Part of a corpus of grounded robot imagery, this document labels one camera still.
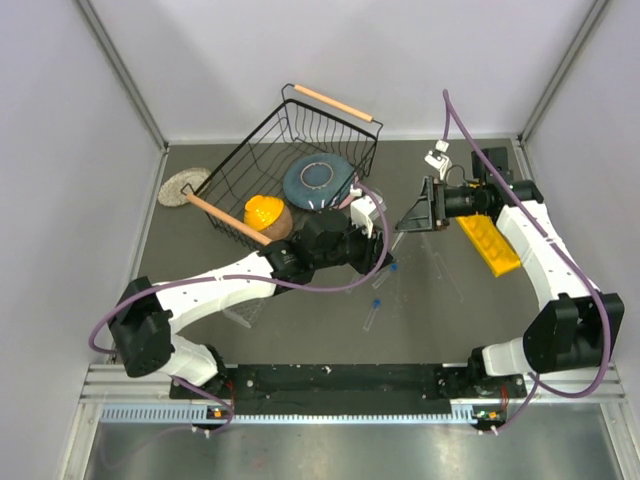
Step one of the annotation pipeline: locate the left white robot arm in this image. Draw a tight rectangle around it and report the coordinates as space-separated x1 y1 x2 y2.
106 211 394 397

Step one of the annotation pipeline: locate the blue capped tube middle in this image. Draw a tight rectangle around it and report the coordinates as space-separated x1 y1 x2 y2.
372 263 398 290

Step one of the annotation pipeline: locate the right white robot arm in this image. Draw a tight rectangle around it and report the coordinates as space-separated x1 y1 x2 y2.
396 140 625 396

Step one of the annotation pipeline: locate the woven round coaster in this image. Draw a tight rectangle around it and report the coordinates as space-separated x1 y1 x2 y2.
157 167 211 208

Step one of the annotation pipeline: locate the black wire basket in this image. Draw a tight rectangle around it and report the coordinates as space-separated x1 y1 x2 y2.
183 83 383 228

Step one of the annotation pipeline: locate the pink plate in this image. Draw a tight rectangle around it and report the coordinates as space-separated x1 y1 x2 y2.
320 174 359 210

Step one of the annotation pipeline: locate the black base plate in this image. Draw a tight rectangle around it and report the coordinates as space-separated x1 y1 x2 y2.
169 362 526 416

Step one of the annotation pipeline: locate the short glass test tube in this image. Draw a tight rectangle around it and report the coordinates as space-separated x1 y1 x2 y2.
390 232 405 253

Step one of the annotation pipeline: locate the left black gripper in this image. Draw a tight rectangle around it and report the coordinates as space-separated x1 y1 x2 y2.
313 217 395 277

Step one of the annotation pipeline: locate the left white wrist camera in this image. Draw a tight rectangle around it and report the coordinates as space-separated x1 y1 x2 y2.
349 188 386 238

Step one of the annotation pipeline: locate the blue capped tube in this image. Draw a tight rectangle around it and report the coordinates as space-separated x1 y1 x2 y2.
363 298 381 332
372 263 398 290

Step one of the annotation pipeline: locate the blue capped tube lower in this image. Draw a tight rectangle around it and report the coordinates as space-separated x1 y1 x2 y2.
363 298 381 332

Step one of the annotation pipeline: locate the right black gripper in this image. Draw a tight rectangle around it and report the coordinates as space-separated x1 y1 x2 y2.
394 176 484 234

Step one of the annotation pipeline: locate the clear acrylic tube rack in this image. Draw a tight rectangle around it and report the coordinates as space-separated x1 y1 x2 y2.
222 299 266 329

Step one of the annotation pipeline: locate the yellow and brown bowl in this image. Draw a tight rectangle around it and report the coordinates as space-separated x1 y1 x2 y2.
244 195 293 240

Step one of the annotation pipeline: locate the yellow test tube rack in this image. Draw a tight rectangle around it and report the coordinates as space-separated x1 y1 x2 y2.
456 214 521 277

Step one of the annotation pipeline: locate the blue ceramic plate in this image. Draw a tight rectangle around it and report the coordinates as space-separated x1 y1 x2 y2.
282 153 357 211

